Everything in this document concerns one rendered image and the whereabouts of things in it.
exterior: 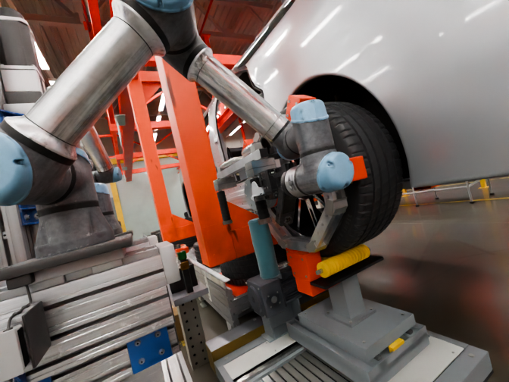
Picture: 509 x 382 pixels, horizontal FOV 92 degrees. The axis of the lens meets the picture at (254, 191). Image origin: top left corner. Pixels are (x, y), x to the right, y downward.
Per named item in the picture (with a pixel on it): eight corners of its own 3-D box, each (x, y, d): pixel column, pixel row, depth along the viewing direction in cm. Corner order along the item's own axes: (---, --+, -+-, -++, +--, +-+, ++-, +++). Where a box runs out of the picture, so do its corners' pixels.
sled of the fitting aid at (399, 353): (430, 345, 100) (424, 322, 101) (373, 398, 84) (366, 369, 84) (338, 309, 145) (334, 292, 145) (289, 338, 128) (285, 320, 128)
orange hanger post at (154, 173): (178, 240, 309) (134, 51, 314) (161, 245, 300) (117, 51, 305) (175, 239, 326) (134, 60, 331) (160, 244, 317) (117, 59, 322)
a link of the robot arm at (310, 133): (280, 119, 60) (290, 163, 60) (294, 99, 49) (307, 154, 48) (310, 113, 61) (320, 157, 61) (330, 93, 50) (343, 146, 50)
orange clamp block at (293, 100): (312, 123, 91) (316, 98, 87) (295, 125, 88) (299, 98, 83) (300, 119, 96) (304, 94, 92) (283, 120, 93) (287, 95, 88)
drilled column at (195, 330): (210, 360, 139) (193, 287, 140) (192, 370, 134) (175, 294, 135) (205, 352, 148) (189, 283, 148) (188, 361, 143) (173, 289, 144)
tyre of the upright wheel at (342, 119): (395, 76, 86) (284, 121, 144) (348, 74, 75) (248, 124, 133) (414, 257, 93) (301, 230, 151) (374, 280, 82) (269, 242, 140)
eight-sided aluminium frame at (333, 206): (360, 252, 82) (321, 93, 83) (347, 258, 79) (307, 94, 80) (275, 242, 130) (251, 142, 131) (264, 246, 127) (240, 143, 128)
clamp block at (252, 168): (278, 171, 80) (274, 155, 80) (254, 176, 76) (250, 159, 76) (270, 174, 85) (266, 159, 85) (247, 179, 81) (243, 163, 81)
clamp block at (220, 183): (237, 186, 110) (235, 174, 111) (218, 190, 106) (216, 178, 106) (233, 188, 115) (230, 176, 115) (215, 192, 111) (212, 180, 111)
